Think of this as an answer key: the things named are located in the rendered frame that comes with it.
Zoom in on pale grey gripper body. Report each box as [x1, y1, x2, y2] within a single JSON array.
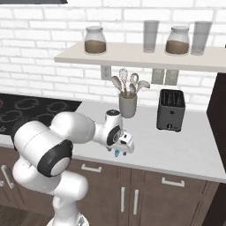
[[110, 139, 136, 154]]

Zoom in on grey utensil pot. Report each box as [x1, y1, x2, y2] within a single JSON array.
[[118, 93, 139, 119]]

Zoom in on brown drawer front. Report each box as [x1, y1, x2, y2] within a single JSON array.
[[130, 168, 221, 196], [68, 158, 124, 181]]

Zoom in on brown cupboard door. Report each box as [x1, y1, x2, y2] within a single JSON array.
[[0, 146, 54, 217], [128, 185, 207, 226], [77, 174, 131, 226]]

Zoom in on dark grey toaster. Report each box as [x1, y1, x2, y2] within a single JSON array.
[[155, 88, 187, 132]]

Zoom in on pale wooden spoon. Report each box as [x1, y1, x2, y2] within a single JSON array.
[[135, 79, 151, 95], [130, 72, 139, 87], [128, 83, 137, 99], [110, 75, 124, 96]]

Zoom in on metal whisk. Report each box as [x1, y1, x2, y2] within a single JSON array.
[[118, 68, 129, 95]]

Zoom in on dark brown tall cupboard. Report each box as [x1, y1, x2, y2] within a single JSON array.
[[206, 72, 226, 175]]

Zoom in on black hob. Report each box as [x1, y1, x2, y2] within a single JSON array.
[[0, 93, 83, 137]]

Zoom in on glass jar with brown filling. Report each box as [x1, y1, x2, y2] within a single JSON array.
[[164, 25, 191, 57], [84, 26, 108, 56]]

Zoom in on tall clear drinking glass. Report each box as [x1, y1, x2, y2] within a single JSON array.
[[190, 20, 213, 57], [142, 19, 160, 54]]

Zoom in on dark range hood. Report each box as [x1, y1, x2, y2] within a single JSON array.
[[0, 0, 69, 5]]

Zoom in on white drawer handle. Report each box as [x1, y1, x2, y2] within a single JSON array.
[[80, 163, 103, 174], [161, 177, 186, 188]]

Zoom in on white cupboard door handle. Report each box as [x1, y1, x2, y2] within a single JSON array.
[[0, 164, 15, 190], [120, 186, 126, 214], [132, 189, 139, 215]]

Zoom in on grey wall switch plate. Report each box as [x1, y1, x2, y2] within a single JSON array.
[[164, 69, 180, 87], [151, 68, 166, 86]]

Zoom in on cream wall shelf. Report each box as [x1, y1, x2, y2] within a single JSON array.
[[54, 41, 226, 74]]

